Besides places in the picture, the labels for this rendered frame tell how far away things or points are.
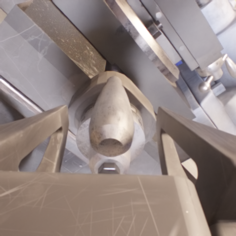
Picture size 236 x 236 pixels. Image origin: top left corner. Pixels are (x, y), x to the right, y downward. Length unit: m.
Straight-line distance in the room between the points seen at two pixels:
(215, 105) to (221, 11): 0.24
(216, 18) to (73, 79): 0.45
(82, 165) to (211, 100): 0.41
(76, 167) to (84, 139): 0.13
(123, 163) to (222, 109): 0.50
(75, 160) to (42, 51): 0.17
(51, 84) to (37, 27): 0.06
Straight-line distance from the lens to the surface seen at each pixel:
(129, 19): 0.32
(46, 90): 0.26
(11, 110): 0.30
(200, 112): 0.60
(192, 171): 0.61
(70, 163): 0.33
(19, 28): 0.25
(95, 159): 0.18
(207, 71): 0.47
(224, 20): 0.63
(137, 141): 0.21
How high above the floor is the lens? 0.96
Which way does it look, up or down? 22 degrees down
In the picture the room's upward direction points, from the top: 54 degrees clockwise
